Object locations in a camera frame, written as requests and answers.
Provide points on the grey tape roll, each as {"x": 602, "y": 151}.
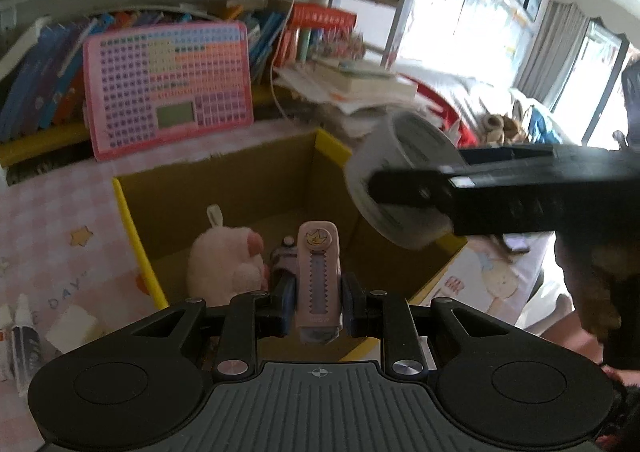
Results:
{"x": 402, "y": 140}

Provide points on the red box of books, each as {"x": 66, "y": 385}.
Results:
{"x": 308, "y": 25}

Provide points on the stack of papers and books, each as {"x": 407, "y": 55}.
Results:
{"x": 353, "y": 86}

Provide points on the pink checkered tablecloth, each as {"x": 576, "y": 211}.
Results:
{"x": 62, "y": 239}

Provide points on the white sponge block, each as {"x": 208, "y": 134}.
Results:
{"x": 74, "y": 328}

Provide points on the yellow cardboard box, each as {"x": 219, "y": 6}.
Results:
{"x": 273, "y": 188}

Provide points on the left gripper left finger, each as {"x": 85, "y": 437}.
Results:
{"x": 269, "y": 313}

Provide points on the row of blue books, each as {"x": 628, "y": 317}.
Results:
{"x": 46, "y": 75}

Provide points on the pink keyboard learning tablet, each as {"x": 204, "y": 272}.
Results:
{"x": 150, "y": 86}

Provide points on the white tube bottle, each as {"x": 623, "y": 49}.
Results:
{"x": 25, "y": 346}

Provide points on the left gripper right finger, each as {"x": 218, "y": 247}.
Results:
{"x": 374, "y": 313}

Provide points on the pink plush pig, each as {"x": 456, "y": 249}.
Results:
{"x": 225, "y": 262}

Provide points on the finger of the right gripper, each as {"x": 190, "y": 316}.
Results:
{"x": 415, "y": 188}

